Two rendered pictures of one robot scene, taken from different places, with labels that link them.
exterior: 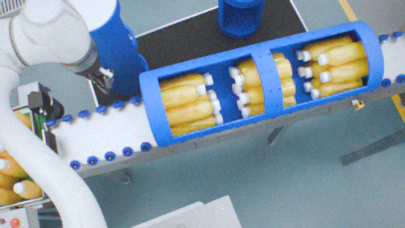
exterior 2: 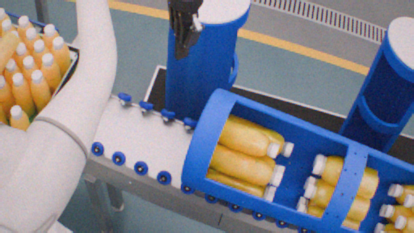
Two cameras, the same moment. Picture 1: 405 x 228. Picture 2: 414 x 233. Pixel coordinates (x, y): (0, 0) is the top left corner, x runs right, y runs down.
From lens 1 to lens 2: 37 cm
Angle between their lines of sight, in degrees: 18
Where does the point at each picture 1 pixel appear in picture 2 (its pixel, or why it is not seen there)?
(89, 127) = (119, 116)
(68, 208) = (90, 60)
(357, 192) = not seen: outside the picture
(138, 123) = (175, 151)
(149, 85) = (221, 101)
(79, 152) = not seen: hidden behind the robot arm
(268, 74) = (351, 175)
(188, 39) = not seen: hidden behind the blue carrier
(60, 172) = (106, 33)
